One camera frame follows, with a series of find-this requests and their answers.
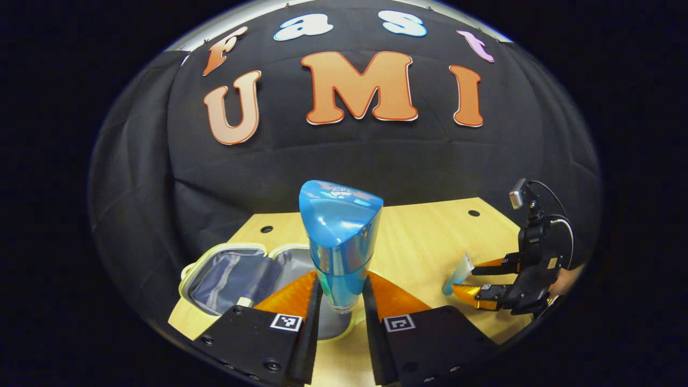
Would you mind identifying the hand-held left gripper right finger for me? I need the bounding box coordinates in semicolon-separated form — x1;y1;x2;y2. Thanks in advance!
363;271;501;386

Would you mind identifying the small cream suitcase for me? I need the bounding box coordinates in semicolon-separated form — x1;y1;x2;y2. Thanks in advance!
178;242;356;341

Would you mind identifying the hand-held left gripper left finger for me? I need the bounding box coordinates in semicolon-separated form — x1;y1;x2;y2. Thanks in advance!
192;270;324;386

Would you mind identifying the blue cap skincare bottle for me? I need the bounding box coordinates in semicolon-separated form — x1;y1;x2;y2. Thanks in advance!
299;180;384;314

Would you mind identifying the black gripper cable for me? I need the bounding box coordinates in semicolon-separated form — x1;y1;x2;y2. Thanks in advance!
529;180;576;269

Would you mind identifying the small light blue tube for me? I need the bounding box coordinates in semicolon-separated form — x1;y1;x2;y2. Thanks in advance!
442;254;476;296

